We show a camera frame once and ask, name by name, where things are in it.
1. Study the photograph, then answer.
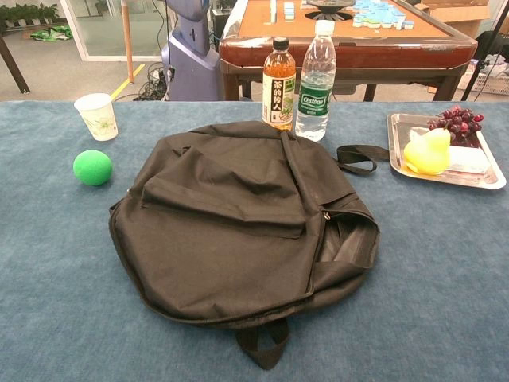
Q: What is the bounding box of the black fabric backpack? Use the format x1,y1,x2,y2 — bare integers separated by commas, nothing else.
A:
107,120,390,371

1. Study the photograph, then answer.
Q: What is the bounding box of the brown tea bottle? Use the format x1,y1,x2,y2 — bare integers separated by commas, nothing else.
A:
261,36,297,131

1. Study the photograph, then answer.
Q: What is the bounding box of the clear water bottle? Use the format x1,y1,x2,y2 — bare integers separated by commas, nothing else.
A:
294,18,337,142

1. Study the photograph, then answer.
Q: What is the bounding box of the metal tray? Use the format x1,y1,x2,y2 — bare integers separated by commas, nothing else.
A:
386,112,507,190

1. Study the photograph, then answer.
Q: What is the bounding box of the green foam ball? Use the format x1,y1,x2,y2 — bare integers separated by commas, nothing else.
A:
72,149,114,187

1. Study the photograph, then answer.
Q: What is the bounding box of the white paper cup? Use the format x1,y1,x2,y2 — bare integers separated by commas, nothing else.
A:
73,92,119,142

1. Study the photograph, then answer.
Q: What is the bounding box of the yellow pear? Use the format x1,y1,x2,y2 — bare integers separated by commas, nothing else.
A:
402,127,452,176

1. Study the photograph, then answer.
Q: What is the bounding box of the brown mahjong table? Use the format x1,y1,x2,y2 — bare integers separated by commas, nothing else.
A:
218,0,478,102

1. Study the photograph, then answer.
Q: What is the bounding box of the black mahjong table dial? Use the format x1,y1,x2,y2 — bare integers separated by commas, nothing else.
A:
304,0,357,21

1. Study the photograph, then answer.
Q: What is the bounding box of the wooden pole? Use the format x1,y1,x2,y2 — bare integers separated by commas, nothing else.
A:
120,0,135,84

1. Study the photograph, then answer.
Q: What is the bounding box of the blue mahjong tile heap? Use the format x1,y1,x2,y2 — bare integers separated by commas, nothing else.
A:
352,0,414,31

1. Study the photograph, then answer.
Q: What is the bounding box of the white rectangular block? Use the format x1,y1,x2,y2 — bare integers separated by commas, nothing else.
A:
409,126,491,175

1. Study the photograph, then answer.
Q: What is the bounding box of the blue felt table cover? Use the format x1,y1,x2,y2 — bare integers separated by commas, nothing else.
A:
0,99,509,382

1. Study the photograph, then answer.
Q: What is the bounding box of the red grape bunch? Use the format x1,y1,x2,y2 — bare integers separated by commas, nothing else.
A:
427,105,485,147

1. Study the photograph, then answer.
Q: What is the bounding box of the white framed glass partition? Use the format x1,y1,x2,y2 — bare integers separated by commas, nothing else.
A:
59,0,168,63

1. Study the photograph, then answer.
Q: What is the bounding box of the black tripod stand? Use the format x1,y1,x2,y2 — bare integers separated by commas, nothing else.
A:
460,0,509,102

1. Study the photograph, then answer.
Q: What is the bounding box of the green cloth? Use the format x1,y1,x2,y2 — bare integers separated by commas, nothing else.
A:
29,24,74,43

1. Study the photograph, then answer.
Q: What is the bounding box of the white plastic basket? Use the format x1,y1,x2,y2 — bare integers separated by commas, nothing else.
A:
457,59,509,96

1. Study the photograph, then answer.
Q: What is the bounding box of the dark table leg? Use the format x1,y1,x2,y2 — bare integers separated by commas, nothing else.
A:
0,33,31,95

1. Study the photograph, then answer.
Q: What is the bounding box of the cardboard box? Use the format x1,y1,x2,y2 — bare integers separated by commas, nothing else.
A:
413,0,494,39

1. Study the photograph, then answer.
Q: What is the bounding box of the row of potted plants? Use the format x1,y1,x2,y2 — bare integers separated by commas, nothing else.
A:
0,2,60,29

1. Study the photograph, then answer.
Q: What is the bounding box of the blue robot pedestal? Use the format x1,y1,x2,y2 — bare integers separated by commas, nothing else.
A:
161,0,224,102

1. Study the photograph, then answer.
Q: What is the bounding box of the black floor cable tangle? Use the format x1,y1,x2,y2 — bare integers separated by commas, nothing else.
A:
133,61,172,102

